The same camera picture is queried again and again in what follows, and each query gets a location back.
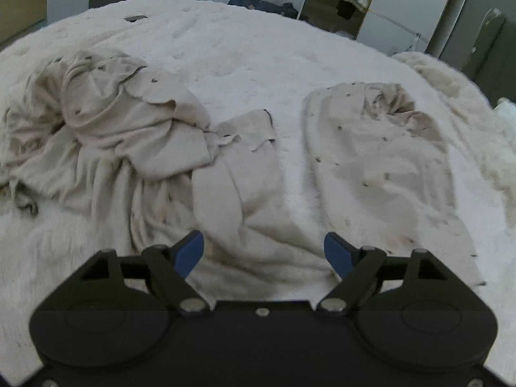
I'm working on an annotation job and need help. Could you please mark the white plush toy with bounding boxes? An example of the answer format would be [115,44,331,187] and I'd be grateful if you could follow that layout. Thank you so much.
[494,97,516,130]

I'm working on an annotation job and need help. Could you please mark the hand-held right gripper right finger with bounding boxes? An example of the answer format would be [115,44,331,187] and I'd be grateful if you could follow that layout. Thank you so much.
[316,232,460,316]

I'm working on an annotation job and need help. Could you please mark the beige dotted pajama shirt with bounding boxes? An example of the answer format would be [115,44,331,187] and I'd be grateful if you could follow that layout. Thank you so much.
[0,48,337,303]

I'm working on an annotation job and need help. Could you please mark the cream fluffy blanket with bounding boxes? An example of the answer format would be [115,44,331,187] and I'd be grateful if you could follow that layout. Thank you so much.
[393,50,516,206]

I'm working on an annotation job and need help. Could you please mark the white fluffy bed blanket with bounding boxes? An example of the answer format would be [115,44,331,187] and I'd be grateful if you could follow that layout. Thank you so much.
[0,0,516,387]

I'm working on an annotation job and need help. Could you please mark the small black box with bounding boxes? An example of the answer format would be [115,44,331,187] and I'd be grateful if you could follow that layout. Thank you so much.
[335,0,355,20]

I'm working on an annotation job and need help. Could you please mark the grey upholstered headboard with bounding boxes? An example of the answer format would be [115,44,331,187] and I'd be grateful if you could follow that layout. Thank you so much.
[463,7,516,105]

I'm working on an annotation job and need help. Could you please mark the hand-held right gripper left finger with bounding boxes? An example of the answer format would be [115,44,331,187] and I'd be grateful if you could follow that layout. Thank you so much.
[64,230,210,317]

